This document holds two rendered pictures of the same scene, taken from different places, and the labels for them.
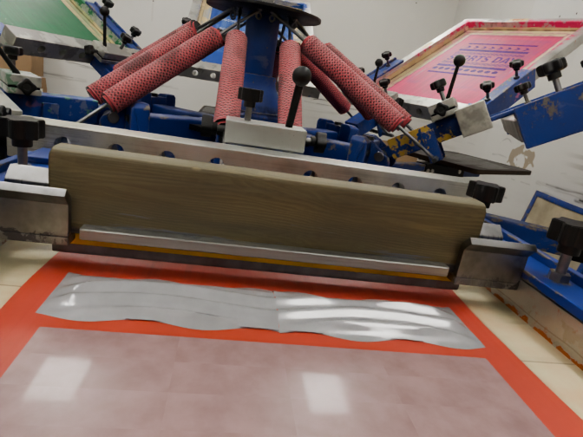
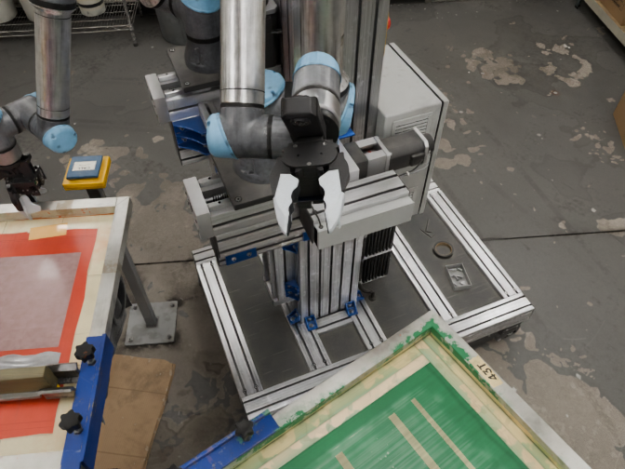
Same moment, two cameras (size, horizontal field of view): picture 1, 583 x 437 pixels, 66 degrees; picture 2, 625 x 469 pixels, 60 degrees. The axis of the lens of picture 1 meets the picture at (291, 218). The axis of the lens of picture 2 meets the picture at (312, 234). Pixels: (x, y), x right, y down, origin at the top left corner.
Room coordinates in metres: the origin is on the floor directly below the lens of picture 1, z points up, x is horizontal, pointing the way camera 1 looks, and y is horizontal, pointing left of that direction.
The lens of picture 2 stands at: (0.87, 0.84, 2.15)
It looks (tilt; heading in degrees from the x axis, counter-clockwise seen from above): 50 degrees down; 185
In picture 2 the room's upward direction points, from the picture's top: straight up
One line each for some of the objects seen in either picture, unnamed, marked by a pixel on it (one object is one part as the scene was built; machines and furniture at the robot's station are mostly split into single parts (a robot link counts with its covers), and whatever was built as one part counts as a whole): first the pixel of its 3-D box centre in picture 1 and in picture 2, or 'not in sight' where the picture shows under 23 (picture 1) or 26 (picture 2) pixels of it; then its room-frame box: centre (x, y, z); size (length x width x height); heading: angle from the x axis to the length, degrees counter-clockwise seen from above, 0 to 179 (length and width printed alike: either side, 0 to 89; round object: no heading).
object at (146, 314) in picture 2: not in sight; (125, 259); (-0.37, 0.00, 0.48); 0.22 x 0.22 x 0.96; 10
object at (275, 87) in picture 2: not in sight; (262, 106); (-0.11, 0.65, 1.42); 0.13 x 0.12 x 0.14; 93
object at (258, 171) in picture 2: not in sight; (262, 147); (-0.11, 0.64, 1.31); 0.15 x 0.15 x 0.10
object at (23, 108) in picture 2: not in sight; (32, 113); (-0.23, 0.01, 1.28); 0.11 x 0.11 x 0.08; 52
